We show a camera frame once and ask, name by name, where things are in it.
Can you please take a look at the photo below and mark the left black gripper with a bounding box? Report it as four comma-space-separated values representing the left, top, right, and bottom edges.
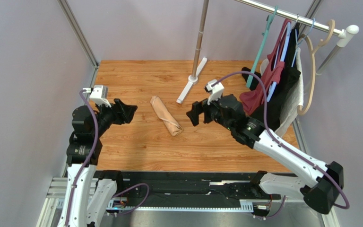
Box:
91, 98, 137, 138

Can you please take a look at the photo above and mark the beige cloth napkin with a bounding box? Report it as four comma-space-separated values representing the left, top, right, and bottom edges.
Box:
150, 96, 183, 137

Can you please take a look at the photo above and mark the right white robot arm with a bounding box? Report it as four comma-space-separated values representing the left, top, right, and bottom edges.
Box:
186, 95, 344, 214

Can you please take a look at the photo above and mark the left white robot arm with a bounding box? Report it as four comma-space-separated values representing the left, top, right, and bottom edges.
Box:
58, 99, 138, 227

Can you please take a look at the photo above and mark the maroon shirt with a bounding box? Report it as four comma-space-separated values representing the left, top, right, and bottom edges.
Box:
240, 19, 292, 115

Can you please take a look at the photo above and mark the black garment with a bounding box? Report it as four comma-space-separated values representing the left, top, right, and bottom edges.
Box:
241, 23, 303, 131

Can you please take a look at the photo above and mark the light blue hanger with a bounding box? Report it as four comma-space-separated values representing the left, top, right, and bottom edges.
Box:
267, 21, 304, 102

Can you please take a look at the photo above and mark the white towel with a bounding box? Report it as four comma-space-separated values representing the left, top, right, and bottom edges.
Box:
275, 48, 304, 137

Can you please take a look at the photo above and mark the teal plastic hanger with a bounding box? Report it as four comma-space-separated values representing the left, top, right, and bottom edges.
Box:
250, 5, 279, 74

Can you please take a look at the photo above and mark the beige wooden hanger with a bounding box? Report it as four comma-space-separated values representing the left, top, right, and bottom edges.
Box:
297, 19, 336, 116

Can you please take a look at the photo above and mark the metal clothes rack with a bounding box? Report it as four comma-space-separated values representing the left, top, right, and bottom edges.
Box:
176, 0, 360, 104

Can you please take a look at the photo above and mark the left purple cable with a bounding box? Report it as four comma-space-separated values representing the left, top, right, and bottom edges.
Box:
63, 89, 150, 227

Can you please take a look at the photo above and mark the purple cable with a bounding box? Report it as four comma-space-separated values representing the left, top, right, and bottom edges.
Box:
211, 70, 350, 220
63, 89, 150, 227

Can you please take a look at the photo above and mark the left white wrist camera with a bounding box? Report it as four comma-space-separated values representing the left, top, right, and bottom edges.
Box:
81, 85, 112, 107

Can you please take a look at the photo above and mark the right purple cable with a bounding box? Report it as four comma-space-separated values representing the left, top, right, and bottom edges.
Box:
211, 70, 350, 220

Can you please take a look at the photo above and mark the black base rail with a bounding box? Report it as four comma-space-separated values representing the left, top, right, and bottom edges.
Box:
117, 171, 281, 208

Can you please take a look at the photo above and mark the aluminium frame post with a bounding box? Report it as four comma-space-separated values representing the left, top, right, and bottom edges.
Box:
57, 0, 99, 69

